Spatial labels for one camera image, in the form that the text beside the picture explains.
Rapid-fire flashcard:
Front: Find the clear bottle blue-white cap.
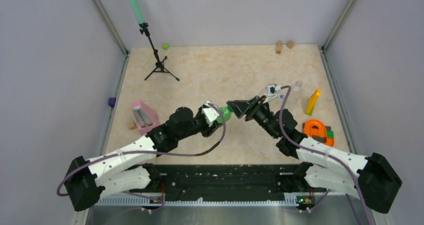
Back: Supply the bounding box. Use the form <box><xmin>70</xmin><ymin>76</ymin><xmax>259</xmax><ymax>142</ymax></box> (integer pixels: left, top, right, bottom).
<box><xmin>258</xmin><ymin>84</ymin><xmax>276</xmax><ymax>99</ymax></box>

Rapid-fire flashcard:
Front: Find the purple cable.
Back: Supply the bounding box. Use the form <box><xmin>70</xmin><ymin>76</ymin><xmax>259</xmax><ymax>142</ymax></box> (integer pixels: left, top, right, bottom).
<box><xmin>277</xmin><ymin>85</ymin><xmax>375</xmax><ymax>225</ymax></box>
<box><xmin>56</xmin><ymin>103</ymin><xmax>227</xmax><ymax>214</ymax></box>

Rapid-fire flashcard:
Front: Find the small green lego brick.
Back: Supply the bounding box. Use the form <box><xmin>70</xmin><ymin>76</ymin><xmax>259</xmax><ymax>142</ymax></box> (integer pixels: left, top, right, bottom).
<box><xmin>326</xmin><ymin>130</ymin><xmax>335</xmax><ymax>139</ymax></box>

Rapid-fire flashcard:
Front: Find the wooden block right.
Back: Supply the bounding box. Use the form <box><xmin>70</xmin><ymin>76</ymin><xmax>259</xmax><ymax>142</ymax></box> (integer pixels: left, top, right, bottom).
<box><xmin>285</xmin><ymin>40</ymin><xmax>296</xmax><ymax>49</ymax></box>

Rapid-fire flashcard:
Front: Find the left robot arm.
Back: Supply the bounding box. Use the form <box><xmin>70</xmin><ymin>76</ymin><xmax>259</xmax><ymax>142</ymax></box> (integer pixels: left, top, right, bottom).
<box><xmin>56</xmin><ymin>101</ymin><xmax>232</xmax><ymax>212</ymax></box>

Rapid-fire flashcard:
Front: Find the yellow green block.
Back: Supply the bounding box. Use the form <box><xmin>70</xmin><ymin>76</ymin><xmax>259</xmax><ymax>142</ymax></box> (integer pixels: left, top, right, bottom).
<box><xmin>304</xmin><ymin>89</ymin><xmax>322</xmax><ymax>116</ymax></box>

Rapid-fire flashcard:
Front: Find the pink toy toaster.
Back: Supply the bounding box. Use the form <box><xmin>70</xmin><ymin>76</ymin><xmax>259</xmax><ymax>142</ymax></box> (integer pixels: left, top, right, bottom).
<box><xmin>131</xmin><ymin>101</ymin><xmax>161</xmax><ymax>136</ymax></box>

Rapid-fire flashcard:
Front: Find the clear plastic bottle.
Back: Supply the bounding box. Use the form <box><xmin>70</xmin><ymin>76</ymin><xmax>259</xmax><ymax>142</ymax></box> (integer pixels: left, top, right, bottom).
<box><xmin>284</xmin><ymin>80</ymin><xmax>303</xmax><ymax>111</ymax></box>

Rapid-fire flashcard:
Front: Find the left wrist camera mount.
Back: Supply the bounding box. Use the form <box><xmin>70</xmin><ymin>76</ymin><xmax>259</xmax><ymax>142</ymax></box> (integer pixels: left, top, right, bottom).
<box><xmin>201</xmin><ymin>101</ymin><xmax>219</xmax><ymax>127</ymax></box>

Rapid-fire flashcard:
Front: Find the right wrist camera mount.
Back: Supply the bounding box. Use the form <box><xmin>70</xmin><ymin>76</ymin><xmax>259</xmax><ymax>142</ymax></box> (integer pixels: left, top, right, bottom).
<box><xmin>264</xmin><ymin>84</ymin><xmax>283</xmax><ymax>103</ymax></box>

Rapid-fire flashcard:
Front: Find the wooden block left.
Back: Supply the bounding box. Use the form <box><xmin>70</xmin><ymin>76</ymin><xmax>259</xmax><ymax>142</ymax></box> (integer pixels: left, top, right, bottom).
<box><xmin>275</xmin><ymin>40</ymin><xmax>283</xmax><ymax>55</ymax></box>

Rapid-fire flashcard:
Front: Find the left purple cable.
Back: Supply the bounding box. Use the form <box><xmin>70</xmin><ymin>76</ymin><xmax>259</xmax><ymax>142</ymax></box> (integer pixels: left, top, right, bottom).
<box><xmin>56</xmin><ymin>103</ymin><xmax>227</xmax><ymax>214</ymax></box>

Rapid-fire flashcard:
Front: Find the small wooden cube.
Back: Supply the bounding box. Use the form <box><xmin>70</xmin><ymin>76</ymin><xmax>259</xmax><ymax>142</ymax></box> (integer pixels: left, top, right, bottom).
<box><xmin>127</xmin><ymin>121</ymin><xmax>137</xmax><ymax>130</ymax></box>

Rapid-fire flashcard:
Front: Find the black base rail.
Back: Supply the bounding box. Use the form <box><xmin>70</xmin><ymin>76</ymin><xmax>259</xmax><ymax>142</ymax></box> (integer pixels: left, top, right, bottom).
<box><xmin>130</xmin><ymin>164</ymin><xmax>326</xmax><ymax>208</ymax></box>

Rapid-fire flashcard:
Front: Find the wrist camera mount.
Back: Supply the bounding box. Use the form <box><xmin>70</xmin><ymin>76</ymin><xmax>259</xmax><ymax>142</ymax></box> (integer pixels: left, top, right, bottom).
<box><xmin>201</xmin><ymin>101</ymin><xmax>219</xmax><ymax>127</ymax></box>
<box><xmin>264</xmin><ymin>84</ymin><xmax>283</xmax><ymax>103</ymax></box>

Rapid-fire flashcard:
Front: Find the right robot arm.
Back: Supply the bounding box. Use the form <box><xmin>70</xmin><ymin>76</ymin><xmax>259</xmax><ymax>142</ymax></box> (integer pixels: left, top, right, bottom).
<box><xmin>226</xmin><ymin>96</ymin><xmax>402</xmax><ymax>214</ymax></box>

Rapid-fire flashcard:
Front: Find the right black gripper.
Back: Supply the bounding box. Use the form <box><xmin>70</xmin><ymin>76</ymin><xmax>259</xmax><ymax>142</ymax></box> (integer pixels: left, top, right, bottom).
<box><xmin>227</xmin><ymin>95</ymin><xmax>280</xmax><ymax>139</ymax></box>

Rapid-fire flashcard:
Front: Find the orange tape dispenser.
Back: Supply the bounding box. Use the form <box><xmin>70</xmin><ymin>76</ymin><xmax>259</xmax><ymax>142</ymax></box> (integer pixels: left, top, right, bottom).
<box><xmin>302</xmin><ymin>119</ymin><xmax>327</xmax><ymax>138</ymax></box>

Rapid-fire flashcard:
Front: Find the black tripod green pole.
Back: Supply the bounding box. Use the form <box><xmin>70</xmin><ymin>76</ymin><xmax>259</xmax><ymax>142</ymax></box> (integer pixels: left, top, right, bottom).
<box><xmin>128</xmin><ymin>0</ymin><xmax>180</xmax><ymax>81</ymax></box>

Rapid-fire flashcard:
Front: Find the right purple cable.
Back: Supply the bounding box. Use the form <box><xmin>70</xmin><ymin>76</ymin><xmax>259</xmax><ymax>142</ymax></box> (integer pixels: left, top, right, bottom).
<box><xmin>277</xmin><ymin>85</ymin><xmax>375</xmax><ymax>225</ymax></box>

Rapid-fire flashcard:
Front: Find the small green cap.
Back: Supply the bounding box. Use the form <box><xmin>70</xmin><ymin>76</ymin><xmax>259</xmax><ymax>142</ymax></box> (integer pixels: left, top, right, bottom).
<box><xmin>162</xmin><ymin>43</ymin><xmax>170</xmax><ymax>51</ymax></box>

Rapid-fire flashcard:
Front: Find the wooden block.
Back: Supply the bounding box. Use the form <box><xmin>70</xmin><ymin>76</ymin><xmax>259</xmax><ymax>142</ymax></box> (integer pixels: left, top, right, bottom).
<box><xmin>275</xmin><ymin>40</ymin><xmax>283</xmax><ymax>55</ymax></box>
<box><xmin>285</xmin><ymin>40</ymin><xmax>296</xmax><ymax>49</ymax></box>

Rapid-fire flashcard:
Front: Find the green plastic bottle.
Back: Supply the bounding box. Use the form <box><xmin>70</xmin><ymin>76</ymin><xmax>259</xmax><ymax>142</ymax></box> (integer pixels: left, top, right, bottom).
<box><xmin>216</xmin><ymin>106</ymin><xmax>233</xmax><ymax>124</ymax></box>

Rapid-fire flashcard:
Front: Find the purple small object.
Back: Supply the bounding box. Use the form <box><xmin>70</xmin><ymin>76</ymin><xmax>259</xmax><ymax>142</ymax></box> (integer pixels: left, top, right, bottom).
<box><xmin>107</xmin><ymin>97</ymin><xmax>117</xmax><ymax>108</ymax></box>

